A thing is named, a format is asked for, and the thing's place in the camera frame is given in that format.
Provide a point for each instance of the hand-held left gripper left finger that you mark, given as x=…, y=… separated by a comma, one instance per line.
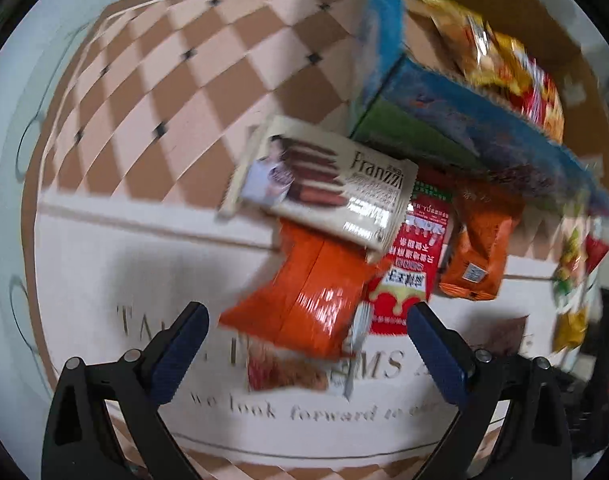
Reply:
x=179, y=355

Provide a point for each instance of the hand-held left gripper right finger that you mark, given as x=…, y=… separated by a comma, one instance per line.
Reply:
x=437, y=355

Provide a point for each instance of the colourful candy ball packet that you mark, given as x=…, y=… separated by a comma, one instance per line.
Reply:
x=572, y=260

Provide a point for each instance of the blue printed cardboard box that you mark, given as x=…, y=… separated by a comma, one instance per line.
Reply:
x=484, y=135

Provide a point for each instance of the brown snack packet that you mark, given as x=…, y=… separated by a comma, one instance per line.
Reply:
x=504, y=332

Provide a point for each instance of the red white snack packet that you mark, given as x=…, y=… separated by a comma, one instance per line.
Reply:
x=414, y=255

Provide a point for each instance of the red spicy strip packet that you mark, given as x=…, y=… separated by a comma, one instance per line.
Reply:
x=284, y=370

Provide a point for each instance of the small orange snack packet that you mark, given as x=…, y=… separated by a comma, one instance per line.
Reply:
x=479, y=240

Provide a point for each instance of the small yellow snack packet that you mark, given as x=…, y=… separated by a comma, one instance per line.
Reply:
x=570, y=330

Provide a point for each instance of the large orange snack packet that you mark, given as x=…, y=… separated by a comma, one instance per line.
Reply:
x=304, y=300

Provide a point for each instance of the cream wafer biscuit box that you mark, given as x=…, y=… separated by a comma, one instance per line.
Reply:
x=324, y=175

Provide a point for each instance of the yellow red snack packet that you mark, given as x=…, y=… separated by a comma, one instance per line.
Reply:
x=529, y=90

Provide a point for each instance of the orange yellow snack packet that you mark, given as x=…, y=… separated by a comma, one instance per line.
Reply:
x=454, y=25

